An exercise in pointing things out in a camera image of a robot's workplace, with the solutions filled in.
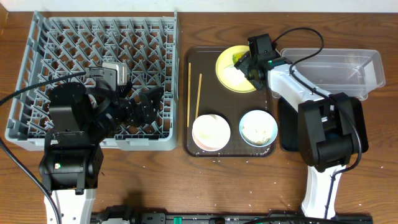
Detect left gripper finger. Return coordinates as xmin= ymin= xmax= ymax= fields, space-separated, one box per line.
xmin=118 ymin=81 xmax=132 ymax=98
xmin=139 ymin=86 xmax=164 ymax=124

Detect green orange snack wrapper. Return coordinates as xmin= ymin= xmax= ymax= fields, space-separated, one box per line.
xmin=232 ymin=52 xmax=247 ymax=64

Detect light blue bowl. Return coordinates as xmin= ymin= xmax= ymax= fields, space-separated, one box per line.
xmin=239 ymin=110 xmax=278 ymax=147

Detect short wooden chopstick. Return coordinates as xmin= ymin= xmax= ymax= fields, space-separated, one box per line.
xmin=195 ymin=73 xmax=203 ymax=119

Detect white cup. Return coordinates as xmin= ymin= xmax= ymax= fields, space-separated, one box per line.
xmin=192 ymin=114 xmax=231 ymax=151

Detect white paper napkin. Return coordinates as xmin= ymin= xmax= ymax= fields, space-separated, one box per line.
xmin=224 ymin=64 xmax=247 ymax=83

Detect long wooden chopstick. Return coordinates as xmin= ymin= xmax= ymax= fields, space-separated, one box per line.
xmin=187 ymin=62 xmax=192 ymax=128

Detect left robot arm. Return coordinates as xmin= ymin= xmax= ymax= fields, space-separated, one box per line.
xmin=39 ymin=82 xmax=164 ymax=223

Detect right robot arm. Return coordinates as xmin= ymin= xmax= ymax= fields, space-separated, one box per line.
xmin=234 ymin=34 xmax=368 ymax=220

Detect grey dishwasher rack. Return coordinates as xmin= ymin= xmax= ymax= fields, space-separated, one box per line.
xmin=5 ymin=12 xmax=180 ymax=151

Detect yellow plate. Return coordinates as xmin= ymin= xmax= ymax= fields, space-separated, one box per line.
xmin=215 ymin=45 xmax=256 ymax=93

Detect black rectangular tray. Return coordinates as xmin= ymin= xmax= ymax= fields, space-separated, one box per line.
xmin=278 ymin=97 xmax=369 ymax=153

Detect dark brown serving tray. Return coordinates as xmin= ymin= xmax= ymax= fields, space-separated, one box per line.
xmin=183 ymin=47 xmax=276 ymax=157

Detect white saucer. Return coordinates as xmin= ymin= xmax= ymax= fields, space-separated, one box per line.
xmin=192 ymin=133 xmax=219 ymax=152

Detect clear plastic bin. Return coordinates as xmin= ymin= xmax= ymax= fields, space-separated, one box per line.
xmin=268 ymin=49 xmax=386 ymax=103

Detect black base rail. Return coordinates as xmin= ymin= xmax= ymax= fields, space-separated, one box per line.
xmin=90 ymin=205 xmax=374 ymax=224

